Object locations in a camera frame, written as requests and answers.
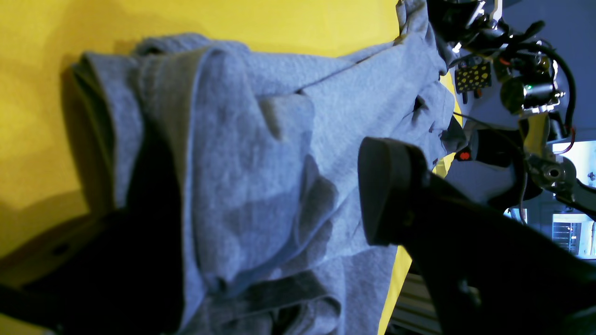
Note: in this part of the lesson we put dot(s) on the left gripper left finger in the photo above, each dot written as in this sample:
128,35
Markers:
127,280

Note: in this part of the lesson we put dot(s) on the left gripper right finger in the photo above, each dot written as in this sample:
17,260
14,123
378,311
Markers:
486,274

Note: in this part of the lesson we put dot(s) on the grey t-shirt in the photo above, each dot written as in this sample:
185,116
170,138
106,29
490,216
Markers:
256,153

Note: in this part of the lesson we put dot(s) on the yellow table cloth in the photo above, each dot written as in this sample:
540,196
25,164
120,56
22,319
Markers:
56,183

